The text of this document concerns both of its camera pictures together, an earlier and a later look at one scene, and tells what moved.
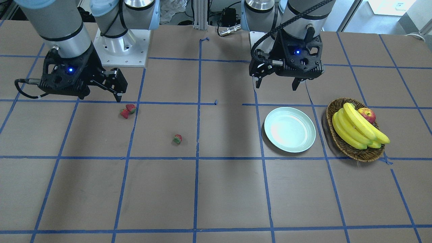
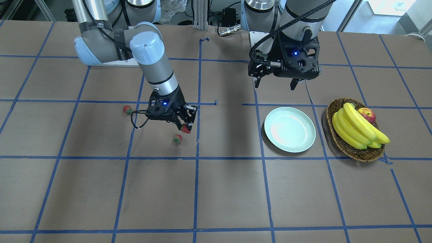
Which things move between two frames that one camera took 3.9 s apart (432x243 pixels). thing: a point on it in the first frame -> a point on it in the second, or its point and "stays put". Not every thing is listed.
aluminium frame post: x=200 y=7 stays put
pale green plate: x=289 y=129 stays put
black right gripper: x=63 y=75 -> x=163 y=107
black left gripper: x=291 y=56 stays put
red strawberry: x=124 y=113 -> x=185 y=129
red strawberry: x=178 y=138 stays put
